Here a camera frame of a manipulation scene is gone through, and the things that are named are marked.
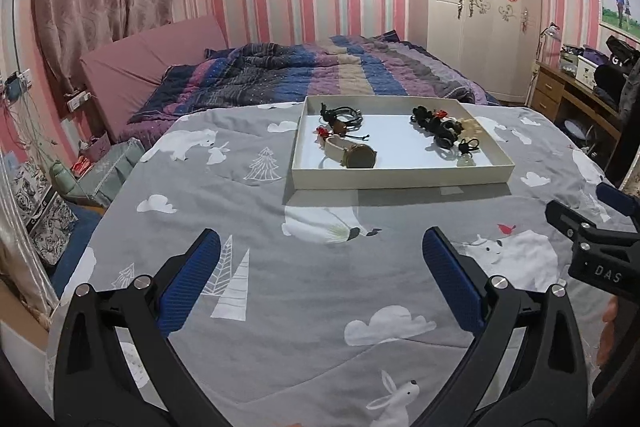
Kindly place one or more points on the white storage box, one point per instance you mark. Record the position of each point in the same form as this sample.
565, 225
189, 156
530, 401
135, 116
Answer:
586, 72

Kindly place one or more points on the black bag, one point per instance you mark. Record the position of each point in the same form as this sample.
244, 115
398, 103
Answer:
617, 67

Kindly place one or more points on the person's right hand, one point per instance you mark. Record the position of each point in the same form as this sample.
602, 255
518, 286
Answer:
608, 327

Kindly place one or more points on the desk lamp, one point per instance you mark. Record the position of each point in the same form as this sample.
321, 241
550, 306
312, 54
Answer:
550, 32

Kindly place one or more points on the wooden desk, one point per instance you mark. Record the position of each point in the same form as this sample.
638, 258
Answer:
555, 92

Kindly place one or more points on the black white floral box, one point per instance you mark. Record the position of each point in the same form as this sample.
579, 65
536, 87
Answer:
42, 217

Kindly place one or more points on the grey green storage bag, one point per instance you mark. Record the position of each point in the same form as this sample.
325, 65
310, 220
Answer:
112, 172

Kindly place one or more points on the wall socket with chargers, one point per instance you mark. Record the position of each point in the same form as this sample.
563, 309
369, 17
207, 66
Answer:
17, 84

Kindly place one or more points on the white power strip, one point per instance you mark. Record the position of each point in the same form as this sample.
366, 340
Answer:
79, 99

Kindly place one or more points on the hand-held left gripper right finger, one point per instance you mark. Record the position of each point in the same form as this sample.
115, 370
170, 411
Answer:
450, 272

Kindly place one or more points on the white wardrobe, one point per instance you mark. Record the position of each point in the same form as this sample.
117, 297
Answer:
475, 27

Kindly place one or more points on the green bottle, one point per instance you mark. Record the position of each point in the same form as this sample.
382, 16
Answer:
62, 179

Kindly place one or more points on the striped purple blue quilt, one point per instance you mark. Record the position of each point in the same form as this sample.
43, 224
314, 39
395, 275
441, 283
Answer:
320, 67

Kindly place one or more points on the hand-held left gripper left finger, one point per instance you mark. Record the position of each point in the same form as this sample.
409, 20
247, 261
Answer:
190, 277

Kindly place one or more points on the white shallow tray box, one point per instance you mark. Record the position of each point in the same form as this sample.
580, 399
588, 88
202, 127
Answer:
400, 142

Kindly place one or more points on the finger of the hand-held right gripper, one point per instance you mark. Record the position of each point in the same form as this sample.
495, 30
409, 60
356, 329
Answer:
580, 227
620, 202

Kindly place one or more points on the framed landscape wall picture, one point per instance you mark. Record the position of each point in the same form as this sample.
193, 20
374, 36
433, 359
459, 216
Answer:
622, 9

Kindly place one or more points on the floral cloth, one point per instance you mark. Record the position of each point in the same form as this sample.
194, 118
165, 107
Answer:
634, 177

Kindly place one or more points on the cream scrunchie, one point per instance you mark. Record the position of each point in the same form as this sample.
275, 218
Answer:
470, 124

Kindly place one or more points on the black scrunchie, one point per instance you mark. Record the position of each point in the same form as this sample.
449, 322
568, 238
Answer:
424, 117

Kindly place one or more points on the grey printed blanket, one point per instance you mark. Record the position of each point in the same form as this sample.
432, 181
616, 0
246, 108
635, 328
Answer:
310, 317

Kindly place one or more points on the red pendant charm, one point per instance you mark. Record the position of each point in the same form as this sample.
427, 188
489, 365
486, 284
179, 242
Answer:
321, 133

